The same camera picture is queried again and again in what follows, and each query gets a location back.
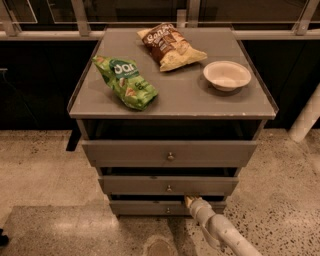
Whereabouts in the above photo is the grey middle drawer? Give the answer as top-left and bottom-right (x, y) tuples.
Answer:
(99, 176), (238, 196)

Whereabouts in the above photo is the metal window railing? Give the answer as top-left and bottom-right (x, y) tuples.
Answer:
(0, 0), (320, 40)

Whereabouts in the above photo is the white pillar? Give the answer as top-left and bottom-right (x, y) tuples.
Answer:
(288, 83), (320, 142)

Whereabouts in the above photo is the black object at floor edge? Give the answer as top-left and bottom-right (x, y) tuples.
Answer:
(0, 229), (9, 246)

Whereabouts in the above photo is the white bowl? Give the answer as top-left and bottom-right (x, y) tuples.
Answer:
(203, 61), (251, 92)

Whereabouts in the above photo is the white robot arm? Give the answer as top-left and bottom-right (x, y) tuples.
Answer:
(185, 195), (262, 256)

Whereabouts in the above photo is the grey drawer cabinet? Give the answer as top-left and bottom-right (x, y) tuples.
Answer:
(68, 28), (277, 212)

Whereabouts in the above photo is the grey top drawer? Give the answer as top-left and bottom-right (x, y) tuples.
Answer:
(82, 140), (257, 167)

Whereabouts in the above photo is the green chip bag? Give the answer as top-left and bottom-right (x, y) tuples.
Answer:
(92, 55), (158, 111)

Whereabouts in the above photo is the grey drawer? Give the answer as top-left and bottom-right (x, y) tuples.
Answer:
(82, 140), (257, 167)
(99, 176), (238, 196)
(108, 199), (228, 217)

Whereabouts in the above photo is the brown yellow chip bag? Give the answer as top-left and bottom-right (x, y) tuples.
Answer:
(137, 23), (207, 72)

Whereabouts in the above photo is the grey bottom drawer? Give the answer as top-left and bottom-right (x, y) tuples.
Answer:
(108, 199), (228, 217)

